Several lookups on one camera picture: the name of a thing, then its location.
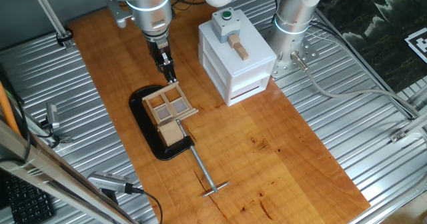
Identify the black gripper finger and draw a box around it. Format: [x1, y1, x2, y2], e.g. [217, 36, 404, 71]
[159, 52, 172, 77]
[165, 63, 178, 85]

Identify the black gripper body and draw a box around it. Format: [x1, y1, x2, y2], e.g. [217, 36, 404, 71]
[145, 37, 175, 73]

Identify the small wooden sliding window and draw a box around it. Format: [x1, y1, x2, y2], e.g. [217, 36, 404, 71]
[141, 81, 199, 127]

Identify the light wooden block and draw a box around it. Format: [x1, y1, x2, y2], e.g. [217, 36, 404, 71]
[156, 119, 185, 148]

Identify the black C-clamp with screw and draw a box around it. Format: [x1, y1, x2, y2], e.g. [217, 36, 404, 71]
[128, 85, 231, 199]

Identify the stepped wooden stick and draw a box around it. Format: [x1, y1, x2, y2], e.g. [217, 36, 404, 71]
[227, 33, 250, 62]

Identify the grey box with green button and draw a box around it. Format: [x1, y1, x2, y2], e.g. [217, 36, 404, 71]
[211, 7, 242, 45]

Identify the white plastic box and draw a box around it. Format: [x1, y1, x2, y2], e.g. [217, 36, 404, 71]
[197, 17, 278, 107]

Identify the metal pole with clamp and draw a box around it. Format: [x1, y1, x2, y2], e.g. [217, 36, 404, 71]
[27, 0, 75, 50]

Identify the orange wooden board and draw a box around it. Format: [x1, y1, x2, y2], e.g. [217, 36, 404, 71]
[68, 0, 372, 224]

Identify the aluminium profile beam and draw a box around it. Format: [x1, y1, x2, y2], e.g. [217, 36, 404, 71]
[0, 119, 138, 224]

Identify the orange pole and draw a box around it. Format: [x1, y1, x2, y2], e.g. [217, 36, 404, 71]
[0, 80, 21, 137]

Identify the black keyboard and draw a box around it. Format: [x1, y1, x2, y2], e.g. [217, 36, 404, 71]
[3, 173, 56, 224]

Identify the dark landscape poster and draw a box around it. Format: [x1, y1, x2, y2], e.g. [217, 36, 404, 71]
[316, 0, 427, 93]

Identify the black and white marker tag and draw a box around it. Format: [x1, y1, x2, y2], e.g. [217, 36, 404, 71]
[404, 27, 427, 65]

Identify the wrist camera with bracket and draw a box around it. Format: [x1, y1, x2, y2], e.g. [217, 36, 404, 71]
[105, 0, 135, 29]

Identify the small grey camera on mount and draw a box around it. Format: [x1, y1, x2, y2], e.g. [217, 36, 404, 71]
[43, 102, 73, 144]

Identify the silver ribbed camera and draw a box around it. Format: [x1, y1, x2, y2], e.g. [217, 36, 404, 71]
[87, 171, 135, 195]

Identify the black camera cable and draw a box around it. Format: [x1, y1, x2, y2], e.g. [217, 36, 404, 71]
[131, 186, 164, 224]

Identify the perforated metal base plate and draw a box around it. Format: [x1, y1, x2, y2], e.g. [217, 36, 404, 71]
[270, 37, 320, 79]

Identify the grey cable with metal connector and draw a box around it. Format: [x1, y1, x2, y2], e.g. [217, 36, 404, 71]
[290, 50, 422, 119]

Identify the aluminium corner bracket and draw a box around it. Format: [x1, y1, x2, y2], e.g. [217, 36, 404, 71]
[389, 128, 410, 144]

